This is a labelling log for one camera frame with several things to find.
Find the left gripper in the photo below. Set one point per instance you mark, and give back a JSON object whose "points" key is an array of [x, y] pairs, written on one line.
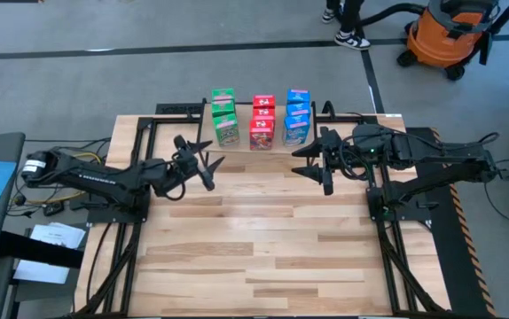
{"points": [[185, 161]]}

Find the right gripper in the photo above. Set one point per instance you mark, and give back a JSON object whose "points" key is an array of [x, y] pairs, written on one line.
{"points": [[361, 146]]}

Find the blue Rice Krispies cereal box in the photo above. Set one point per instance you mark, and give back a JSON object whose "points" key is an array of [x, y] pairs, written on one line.
{"points": [[299, 96], [296, 130], [299, 109]]}

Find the green Apple Jacks cereal box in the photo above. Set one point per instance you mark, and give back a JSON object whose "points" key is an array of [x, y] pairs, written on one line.
{"points": [[223, 107], [227, 130], [223, 94]]}

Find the red Froot Loops cereal box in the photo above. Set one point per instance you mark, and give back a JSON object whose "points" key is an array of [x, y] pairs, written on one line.
{"points": [[264, 113], [262, 135], [264, 101]]}

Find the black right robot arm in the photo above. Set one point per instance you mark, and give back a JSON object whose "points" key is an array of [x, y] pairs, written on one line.
{"points": [[440, 153]]}

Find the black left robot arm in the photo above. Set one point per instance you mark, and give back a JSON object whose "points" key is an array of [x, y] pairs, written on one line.
{"points": [[95, 179]]}

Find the person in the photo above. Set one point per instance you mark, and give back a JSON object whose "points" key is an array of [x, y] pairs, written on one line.
{"points": [[347, 22]]}

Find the small black power box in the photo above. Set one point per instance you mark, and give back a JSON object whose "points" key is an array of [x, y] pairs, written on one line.
{"points": [[53, 208]]}

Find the white paper sheet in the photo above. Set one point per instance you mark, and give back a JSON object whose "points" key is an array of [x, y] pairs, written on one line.
{"points": [[41, 271], [57, 235]]}

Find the black mat with hazard stripes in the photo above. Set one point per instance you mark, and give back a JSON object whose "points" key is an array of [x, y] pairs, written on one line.
{"points": [[454, 266]]}

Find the orange shop vacuum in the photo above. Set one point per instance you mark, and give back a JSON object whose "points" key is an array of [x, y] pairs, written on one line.
{"points": [[449, 35]]}

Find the black flat bar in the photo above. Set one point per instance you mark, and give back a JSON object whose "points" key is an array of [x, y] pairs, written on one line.
{"points": [[41, 250]]}

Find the wooden shelf black metal frame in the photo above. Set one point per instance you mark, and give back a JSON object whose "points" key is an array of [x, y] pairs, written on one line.
{"points": [[245, 133]]}

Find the black aluminium frame rails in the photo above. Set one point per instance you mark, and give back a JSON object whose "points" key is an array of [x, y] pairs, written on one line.
{"points": [[132, 133], [396, 266]]}

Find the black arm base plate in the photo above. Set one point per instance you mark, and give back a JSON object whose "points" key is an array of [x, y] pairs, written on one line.
{"points": [[104, 215], [418, 208]]}

